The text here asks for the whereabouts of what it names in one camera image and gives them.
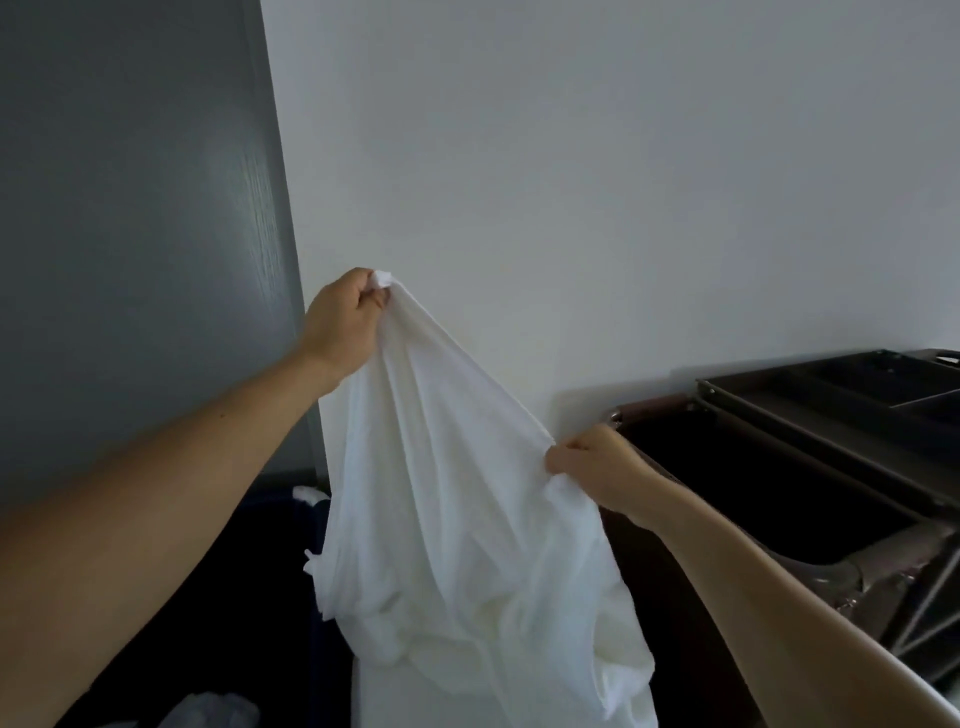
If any brown housekeeping cart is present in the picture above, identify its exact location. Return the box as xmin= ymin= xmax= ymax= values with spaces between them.
xmin=596 ymin=347 xmax=960 ymax=728

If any grey door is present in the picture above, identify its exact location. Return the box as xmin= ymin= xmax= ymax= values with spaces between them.
xmin=0 ymin=0 xmax=331 ymax=519

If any person's right hand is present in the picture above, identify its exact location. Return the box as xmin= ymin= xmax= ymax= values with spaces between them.
xmin=543 ymin=423 xmax=688 ymax=532

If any person's left forearm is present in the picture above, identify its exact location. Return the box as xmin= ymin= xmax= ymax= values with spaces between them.
xmin=0 ymin=352 xmax=335 ymax=728

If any white towel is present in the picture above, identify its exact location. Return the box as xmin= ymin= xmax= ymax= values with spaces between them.
xmin=350 ymin=652 xmax=605 ymax=728
xmin=302 ymin=267 xmax=660 ymax=728

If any person's left hand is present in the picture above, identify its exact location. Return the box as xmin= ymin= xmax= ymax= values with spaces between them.
xmin=296 ymin=267 xmax=393 ymax=397

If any navy laundry hamper white frame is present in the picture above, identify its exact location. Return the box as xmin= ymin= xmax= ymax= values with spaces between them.
xmin=52 ymin=468 xmax=358 ymax=728

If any person's right forearm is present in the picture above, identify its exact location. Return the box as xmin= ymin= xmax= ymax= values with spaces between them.
xmin=648 ymin=487 xmax=960 ymax=728

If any white pillowcase black piping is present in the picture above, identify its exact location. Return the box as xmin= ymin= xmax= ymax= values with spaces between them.
xmin=153 ymin=691 xmax=262 ymax=728

